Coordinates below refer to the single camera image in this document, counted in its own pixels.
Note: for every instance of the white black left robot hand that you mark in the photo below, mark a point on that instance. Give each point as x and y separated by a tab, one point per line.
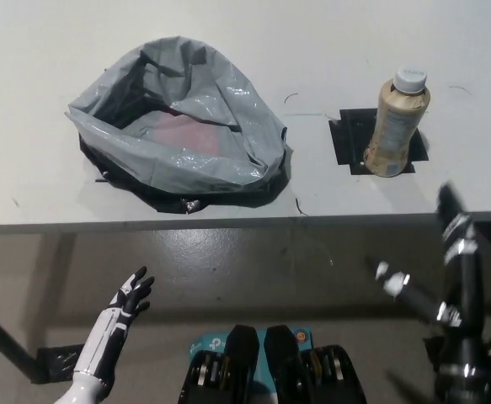
102	336

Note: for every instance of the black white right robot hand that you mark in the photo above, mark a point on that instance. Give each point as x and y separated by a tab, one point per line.
469	286

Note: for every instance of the beige protein shake bottle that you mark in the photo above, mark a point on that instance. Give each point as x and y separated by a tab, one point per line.
390	126

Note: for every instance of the grey plastic bag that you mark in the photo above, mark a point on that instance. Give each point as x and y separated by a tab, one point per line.
194	168

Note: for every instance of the teal network device box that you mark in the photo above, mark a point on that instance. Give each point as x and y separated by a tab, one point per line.
211	341

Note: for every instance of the robot legs and feet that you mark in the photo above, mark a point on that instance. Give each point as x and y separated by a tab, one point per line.
279	370

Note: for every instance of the black tape square marker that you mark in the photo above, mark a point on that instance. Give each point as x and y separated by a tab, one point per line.
350	139

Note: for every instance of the reddish flat item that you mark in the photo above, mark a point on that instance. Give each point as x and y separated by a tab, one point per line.
190	136

